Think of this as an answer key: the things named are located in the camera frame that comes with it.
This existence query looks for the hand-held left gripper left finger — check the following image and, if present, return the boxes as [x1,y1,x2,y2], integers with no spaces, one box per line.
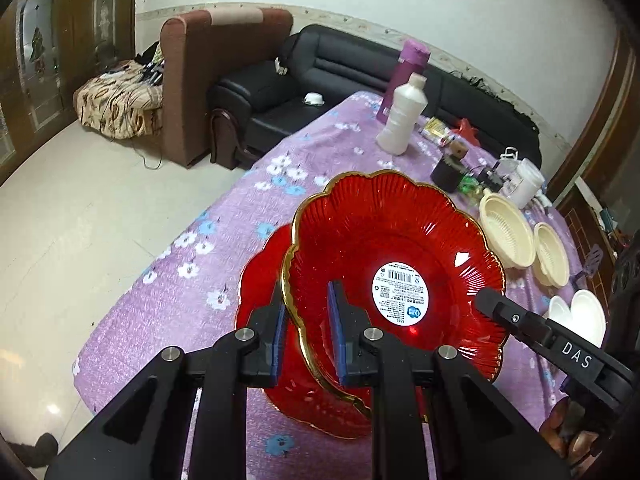
[45,280,288,480]

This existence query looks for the person's right hand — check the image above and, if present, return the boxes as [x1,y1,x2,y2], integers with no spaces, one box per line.
[537,395,608,480]

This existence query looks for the dark shoe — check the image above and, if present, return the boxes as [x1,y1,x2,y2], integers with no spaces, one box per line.
[7,432,59,467]

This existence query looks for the white plastic jar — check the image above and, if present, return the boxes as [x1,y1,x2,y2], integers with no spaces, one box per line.
[500,157,546,209]

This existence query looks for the white foam bowl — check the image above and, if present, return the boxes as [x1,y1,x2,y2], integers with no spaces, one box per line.
[547,289,607,348]

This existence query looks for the black electric motor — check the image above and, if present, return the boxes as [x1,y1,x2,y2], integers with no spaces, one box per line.
[470,165,503,193]

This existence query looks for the brown patterned blanket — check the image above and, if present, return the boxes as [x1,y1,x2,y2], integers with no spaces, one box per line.
[73,57,166,139]

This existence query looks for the red gold-rimmed plate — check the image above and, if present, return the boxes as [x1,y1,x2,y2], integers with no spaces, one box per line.
[236,223,431,441]

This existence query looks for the dark cloth on sofa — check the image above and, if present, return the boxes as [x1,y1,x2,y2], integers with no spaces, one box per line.
[447,71,538,131]

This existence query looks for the purple floral tablecloth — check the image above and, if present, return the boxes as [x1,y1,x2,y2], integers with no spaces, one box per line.
[72,91,608,480]

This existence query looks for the black leather sofa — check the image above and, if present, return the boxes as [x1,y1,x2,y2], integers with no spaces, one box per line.
[207,23,543,171]

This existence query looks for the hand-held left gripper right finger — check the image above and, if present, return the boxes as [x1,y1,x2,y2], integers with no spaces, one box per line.
[326,281,572,480]

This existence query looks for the red plate with round sticker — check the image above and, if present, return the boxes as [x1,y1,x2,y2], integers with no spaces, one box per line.
[281,170,508,413]

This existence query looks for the purple thermos bottle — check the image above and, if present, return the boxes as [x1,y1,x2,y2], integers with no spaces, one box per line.
[382,38,431,123]

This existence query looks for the brown fabric armchair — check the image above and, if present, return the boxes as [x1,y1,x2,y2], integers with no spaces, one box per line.
[160,7,294,168]

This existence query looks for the wooden glass-panel door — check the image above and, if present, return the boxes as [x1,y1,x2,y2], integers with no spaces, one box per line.
[0,0,141,186]

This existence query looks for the yellow green snack packet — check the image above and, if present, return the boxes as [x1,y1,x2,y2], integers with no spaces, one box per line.
[422,117,458,143]

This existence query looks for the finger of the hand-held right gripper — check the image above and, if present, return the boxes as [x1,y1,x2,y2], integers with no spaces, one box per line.
[473,287,557,349]

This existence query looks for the wooden sideboard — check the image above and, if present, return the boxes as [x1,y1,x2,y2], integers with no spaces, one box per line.
[557,177,640,281]

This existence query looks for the cream plastic bowl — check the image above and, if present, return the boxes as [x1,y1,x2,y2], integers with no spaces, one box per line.
[531,221,571,288]
[479,192,535,270]

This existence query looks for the red plastic bag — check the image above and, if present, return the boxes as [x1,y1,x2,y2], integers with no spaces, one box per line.
[452,118,483,148]

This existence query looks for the black motor with brown spool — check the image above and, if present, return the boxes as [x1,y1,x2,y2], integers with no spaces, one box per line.
[431,142,471,192]

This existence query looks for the white plastic bottle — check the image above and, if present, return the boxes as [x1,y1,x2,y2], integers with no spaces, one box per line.
[376,73,430,155]

